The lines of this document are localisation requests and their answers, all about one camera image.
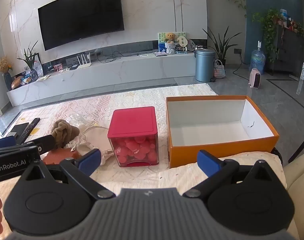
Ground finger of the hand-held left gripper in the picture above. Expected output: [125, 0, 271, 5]
[0, 137, 18, 149]
[32, 134, 57, 155]

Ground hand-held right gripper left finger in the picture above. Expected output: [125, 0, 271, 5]
[18, 149, 116, 200]

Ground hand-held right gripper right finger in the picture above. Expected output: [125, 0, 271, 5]
[183, 149, 283, 199]

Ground white drawstring bag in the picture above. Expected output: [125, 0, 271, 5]
[66, 126, 115, 166]

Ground orange cardboard box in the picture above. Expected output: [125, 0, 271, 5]
[165, 95, 280, 169]

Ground flat black box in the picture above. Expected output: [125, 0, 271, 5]
[10, 123, 30, 138]

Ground black remote control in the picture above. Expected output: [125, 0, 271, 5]
[18, 117, 41, 139]

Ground pink flat object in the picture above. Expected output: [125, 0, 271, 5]
[107, 106, 160, 168]

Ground cream lace blanket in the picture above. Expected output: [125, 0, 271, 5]
[0, 82, 288, 198]

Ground bronze oval ornament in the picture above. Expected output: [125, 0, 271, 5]
[11, 76, 24, 90]

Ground dark vase with dried flowers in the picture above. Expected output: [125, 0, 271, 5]
[0, 56, 14, 91]

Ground snack bags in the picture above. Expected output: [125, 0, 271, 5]
[21, 70, 39, 85]

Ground white plastic bag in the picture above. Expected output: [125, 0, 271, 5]
[33, 60, 44, 77]

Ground green leafy potted plant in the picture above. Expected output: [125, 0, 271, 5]
[17, 40, 41, 78]

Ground white router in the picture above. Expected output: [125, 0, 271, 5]
[75, 52, 92, 70]

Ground white marble television cabinet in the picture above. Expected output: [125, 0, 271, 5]
[6, 51, 200, 107]

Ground pastel woven bag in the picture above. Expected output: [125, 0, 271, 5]
[213, 59, 226, 79]

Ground pink space heater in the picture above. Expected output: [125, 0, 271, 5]
[249, 68, 262, 89]

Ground blue grey trash can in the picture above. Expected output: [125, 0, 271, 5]
[194, 49, 216, 83]

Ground cream cushion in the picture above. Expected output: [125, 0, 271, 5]
[274, 152, 304, 240]

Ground blue water jug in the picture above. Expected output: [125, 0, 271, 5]
[249, 40, 266, 75]

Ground long leaf potted plant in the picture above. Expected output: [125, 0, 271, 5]
[202, 26, 242, 67]

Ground round tan hand fan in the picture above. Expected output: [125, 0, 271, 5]
[176, 35, 188, 49]

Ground teddy bear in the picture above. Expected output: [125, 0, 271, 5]
[164, 32, 177, 55]

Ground green landscape picture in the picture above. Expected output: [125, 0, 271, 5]
[157, 32, 187, 54]

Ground black flat screen television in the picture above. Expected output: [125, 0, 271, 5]
[37, 0, 125, 51]

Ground dark grey cabinet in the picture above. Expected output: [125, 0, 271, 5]
[274, 24, 304, 77]

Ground trailing ivy plant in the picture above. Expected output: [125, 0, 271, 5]
[251, 8, 283, 63]

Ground black power cable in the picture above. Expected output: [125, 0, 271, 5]
[232, 53, 253, 83]

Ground black cable tangle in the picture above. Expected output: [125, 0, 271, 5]
[96, 51, 140, 63]

